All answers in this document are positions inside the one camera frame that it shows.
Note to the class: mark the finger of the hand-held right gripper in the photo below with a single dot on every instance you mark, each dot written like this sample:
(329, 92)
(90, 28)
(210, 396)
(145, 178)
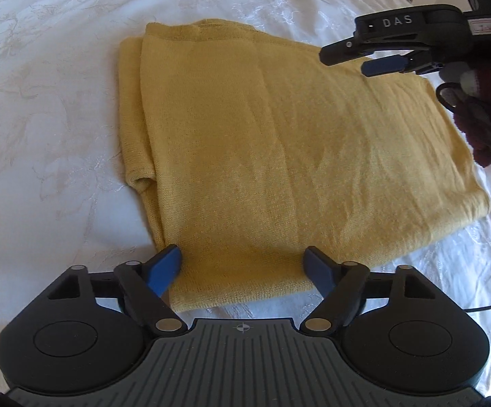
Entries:
(347, 48)
(383, 66)

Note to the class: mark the yellow knit sweater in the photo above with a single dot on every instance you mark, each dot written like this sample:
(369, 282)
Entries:
(292, 157)

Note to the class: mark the person's right hand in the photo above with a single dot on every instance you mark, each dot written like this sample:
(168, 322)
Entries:
(483, 110)

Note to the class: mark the bed with white bedspread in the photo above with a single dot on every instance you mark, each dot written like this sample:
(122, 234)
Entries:
(38, 93)

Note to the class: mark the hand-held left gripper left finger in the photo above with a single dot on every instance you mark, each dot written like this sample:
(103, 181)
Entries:
(167, 265)

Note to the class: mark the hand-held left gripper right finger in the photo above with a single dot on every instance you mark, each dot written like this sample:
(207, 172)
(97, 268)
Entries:
(316, 266)

